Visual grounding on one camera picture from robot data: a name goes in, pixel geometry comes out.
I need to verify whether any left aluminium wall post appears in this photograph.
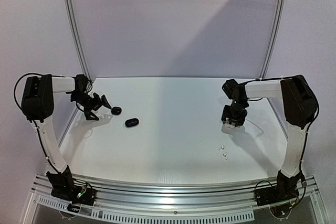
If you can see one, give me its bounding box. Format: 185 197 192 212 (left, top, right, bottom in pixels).
64 0 94 81

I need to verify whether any small black charging case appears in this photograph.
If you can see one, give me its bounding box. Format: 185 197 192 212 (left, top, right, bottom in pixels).
124 118 139 128

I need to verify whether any aluminium wall post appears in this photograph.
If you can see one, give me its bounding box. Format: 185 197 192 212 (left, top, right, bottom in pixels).
259 0 285 79
64 0 94 81

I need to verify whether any black oval charging case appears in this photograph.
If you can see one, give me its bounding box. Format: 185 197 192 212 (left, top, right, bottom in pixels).
111 106 122 115

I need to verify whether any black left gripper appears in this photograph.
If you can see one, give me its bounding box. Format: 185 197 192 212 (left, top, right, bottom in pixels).
71 92 111 120

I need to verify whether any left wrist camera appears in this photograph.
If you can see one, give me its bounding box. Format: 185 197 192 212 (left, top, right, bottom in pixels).
70 91 82 103

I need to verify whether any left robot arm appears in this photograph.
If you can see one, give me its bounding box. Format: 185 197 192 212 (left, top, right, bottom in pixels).
18 73 112 205

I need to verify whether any small white charging case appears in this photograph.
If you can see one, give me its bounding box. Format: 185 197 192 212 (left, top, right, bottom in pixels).
224 122 235 129

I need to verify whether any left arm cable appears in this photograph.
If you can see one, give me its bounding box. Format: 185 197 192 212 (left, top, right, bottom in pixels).
13 72 92 172

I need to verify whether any right aluminium wall post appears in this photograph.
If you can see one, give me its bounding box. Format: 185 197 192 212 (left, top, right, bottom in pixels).
259 0 285 79

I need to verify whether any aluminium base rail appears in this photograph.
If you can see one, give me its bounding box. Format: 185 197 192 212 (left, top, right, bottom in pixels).
24 176 328 223

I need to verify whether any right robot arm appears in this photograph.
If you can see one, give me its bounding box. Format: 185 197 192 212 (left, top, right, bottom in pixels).
222 74 319 201

